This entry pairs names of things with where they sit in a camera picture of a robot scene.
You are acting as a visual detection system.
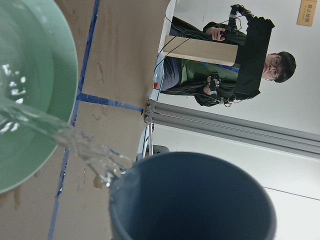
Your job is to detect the mint green bowl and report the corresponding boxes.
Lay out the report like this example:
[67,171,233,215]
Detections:
[0,0,78,193]

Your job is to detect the grey blue plastic cup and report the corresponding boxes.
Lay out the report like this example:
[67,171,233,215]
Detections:
[109,152,277,240]

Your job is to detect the person with glasses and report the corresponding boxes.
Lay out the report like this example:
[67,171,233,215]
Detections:
[159,3,297,108]

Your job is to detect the aluminium frame post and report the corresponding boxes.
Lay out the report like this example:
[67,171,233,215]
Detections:
[144,99,320,159]

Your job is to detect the wooden board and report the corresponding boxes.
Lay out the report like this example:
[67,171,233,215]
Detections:
[162,35,238,66]

